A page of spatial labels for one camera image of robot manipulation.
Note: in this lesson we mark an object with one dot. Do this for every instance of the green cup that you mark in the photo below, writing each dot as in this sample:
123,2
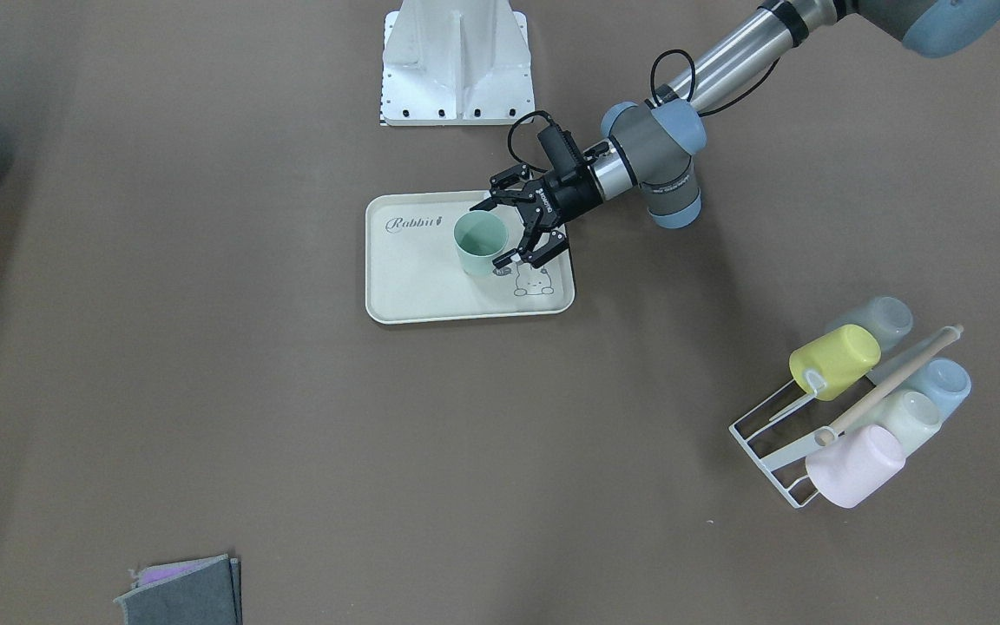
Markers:
479,237

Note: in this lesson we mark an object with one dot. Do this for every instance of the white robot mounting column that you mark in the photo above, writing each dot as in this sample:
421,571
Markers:
455,62

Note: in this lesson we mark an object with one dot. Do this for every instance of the folded grey cloth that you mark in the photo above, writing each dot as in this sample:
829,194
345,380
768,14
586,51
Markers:
196,591

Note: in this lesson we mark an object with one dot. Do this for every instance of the white cup rack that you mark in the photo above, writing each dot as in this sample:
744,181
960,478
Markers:
782,459

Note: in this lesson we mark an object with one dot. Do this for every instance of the yellow cup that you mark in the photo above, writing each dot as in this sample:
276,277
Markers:
832,363

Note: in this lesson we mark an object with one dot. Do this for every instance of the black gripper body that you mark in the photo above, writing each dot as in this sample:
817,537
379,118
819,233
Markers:
568,194

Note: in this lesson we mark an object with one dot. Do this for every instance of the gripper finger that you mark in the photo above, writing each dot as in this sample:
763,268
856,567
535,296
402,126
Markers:
512,257
494,201

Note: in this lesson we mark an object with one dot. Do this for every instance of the grey cup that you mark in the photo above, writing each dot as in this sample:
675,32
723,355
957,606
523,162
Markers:
887,318

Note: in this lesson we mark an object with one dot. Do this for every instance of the cream cup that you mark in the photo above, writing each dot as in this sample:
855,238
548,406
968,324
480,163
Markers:
910,416

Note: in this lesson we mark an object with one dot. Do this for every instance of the cream rabbit print tray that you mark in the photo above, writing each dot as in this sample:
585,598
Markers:
413,273

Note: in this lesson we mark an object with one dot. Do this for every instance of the pink cup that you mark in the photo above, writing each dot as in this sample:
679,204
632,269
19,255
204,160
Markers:
849,471

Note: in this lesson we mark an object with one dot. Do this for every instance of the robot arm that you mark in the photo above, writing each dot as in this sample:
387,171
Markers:
652,145

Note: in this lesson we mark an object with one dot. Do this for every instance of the blue cup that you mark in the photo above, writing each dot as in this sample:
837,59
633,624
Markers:
946,383

